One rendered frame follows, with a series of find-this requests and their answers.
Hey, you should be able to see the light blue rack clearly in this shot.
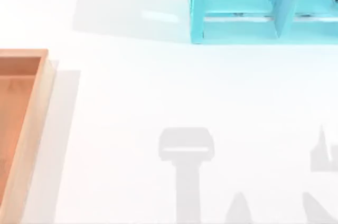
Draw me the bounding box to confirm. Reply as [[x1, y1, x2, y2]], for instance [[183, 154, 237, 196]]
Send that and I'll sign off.
[[189, 0, 338, 46]]

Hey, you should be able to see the shallow salmon-coloured box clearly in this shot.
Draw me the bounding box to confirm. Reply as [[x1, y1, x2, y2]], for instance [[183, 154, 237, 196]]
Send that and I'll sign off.
[[0, 49, 57, 224]]

